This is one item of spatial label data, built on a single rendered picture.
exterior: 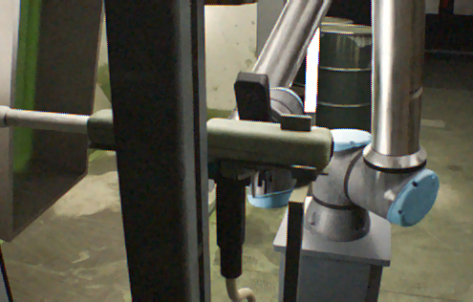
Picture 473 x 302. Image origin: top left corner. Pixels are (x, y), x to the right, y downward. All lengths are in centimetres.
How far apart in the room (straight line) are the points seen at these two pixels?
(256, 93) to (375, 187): 56
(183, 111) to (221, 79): 318
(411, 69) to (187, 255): 75
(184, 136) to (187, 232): 8
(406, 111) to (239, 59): 248
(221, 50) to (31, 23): 168
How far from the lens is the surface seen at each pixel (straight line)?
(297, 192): 52
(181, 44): 34
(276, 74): 99
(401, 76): 105
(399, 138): 110
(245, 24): 341
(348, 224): 131
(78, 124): 66
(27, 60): 221
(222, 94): 355
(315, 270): 132
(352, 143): 123
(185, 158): 37
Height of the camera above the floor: 132
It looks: 21 degrees down
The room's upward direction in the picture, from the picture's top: straight up
